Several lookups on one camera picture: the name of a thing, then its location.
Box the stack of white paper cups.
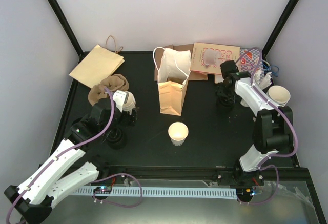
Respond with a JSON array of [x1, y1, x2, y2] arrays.
[[122, 91, 136, 115]]

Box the stack of pulp cup carriers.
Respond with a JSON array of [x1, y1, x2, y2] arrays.
[[88, 73, 130, 106]]

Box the orange paper bag white handles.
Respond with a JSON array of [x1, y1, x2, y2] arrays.
[[152, 46, 193, 116]]

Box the single white paper cup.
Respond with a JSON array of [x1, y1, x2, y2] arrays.
[[168, 122, 189, 146]]

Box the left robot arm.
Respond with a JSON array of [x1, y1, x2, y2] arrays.
[[4, 98, 137, 223]]

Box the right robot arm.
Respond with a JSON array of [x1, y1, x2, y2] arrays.
[[216, 60, 297, 185]]

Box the stack of black cup lids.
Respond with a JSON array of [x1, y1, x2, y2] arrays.
[[105, 128, 127, 150]]

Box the brown flat paper bag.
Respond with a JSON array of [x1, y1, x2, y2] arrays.
[[153, 45, 208, 83]]

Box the cakes printed paper bag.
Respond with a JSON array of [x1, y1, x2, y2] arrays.
[[191, 42, 240, 75]]

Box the cup of white straws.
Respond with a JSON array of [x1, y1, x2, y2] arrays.
[[240, 69, 273, 107]]

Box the blue checkered paper bag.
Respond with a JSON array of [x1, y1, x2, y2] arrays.
[[237, 48, 265, 84]]

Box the yellow kraft paper bag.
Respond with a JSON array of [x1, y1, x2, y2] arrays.
[[69, 45, 125, 88]]

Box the stack of plain paper cups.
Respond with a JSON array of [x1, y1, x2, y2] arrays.
[[266, 85, 291, 107]]

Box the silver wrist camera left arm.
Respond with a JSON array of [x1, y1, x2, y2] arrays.
[[113, 90, 129, 107]]

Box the white slotted cable duct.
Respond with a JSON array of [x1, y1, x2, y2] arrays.
[[72, 186, 237, 200]]

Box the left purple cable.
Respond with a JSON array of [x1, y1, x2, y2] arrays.
[[6, 86, 144, 224]]

